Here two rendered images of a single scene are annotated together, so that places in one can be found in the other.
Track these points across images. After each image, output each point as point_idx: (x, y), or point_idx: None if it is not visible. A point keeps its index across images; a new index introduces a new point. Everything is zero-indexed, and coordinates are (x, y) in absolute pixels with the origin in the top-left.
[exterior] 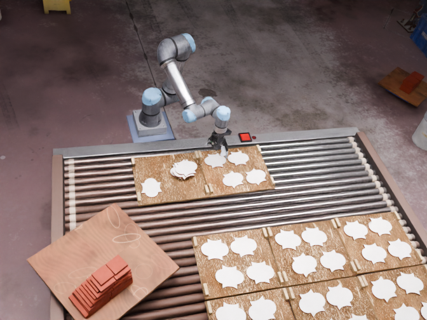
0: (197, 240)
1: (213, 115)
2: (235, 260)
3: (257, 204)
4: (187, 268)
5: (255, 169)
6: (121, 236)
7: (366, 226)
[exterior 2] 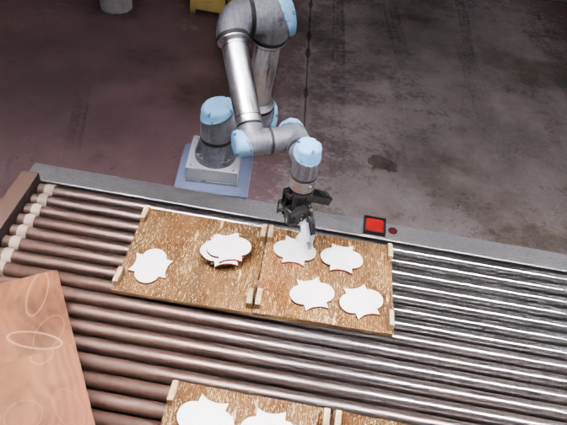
0: (182, 390)
1: (289, 153)
2: None
3: (341, 355)
4: None
5: (366, 287)
6: (27, 334)
7: None
